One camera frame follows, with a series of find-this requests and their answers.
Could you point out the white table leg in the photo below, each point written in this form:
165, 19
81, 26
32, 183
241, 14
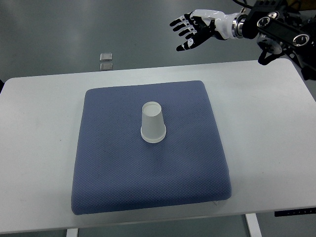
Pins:
253, 225
72, 233

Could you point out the lower metal floor plate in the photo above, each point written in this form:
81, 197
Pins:
106, 66

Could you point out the person in black clothes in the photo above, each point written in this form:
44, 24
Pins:
1, 85

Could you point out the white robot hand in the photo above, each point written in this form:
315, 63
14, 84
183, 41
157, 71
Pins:
228, 26

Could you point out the upper metal floor plate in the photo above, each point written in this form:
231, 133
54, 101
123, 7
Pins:
106, 57

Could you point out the left white table leg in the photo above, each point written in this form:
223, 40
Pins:
72, 233

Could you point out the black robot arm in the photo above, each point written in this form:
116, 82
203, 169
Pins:
278, 26

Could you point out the black table control panel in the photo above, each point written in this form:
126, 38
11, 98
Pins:
294, 212

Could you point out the white paper cup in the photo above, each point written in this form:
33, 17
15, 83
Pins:
152, 116
153, 135

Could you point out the right white table leg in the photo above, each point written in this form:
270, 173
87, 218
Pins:
253, 225

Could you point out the metal floor plate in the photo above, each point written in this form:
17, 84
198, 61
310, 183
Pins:
106, 66
106, 57

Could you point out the blue quilted cushion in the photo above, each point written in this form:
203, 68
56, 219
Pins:
116, 170

